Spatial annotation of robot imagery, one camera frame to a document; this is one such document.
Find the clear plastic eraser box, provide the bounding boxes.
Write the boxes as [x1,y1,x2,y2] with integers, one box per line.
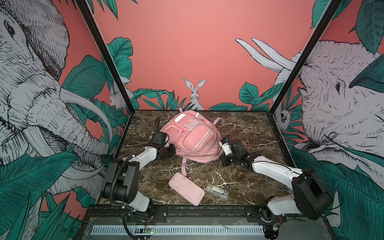
[205,184,229,200]

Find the pink pencil case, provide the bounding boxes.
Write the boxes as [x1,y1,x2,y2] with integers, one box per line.
[169,173,205,206]

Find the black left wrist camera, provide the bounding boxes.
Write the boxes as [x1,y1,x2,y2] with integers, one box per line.
[150,132,169,148]

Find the pink student backpack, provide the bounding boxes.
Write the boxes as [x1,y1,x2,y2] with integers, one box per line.
[154,108,224,176]

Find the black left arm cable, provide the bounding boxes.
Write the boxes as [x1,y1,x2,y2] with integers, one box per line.
[108,148,145,208]

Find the white ventilation grille strip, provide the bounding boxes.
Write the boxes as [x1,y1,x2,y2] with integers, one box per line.
[90,225,264,236]

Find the black right corner frame post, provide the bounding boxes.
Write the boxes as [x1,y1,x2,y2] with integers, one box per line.
[269,0,342,115]

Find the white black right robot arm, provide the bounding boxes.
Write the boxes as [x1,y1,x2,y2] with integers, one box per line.
[220,153,333,222]

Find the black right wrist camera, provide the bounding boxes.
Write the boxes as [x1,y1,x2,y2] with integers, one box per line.
[219,138,249,159]

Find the black front mounting rail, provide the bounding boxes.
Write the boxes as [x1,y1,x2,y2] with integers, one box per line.
[84,204,310,225]

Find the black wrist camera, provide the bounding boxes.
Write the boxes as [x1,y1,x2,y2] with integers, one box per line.
[219,138,249,159]
[150,132,169,148]

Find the black corner frame post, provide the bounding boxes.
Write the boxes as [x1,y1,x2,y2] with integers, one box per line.
[75,0,135,115]
[269,0,342,115]

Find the black left corner frame post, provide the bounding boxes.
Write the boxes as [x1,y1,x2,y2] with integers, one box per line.
[75,0,135,115]

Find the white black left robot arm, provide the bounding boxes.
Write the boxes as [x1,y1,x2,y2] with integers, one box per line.
[100,144,176,212]

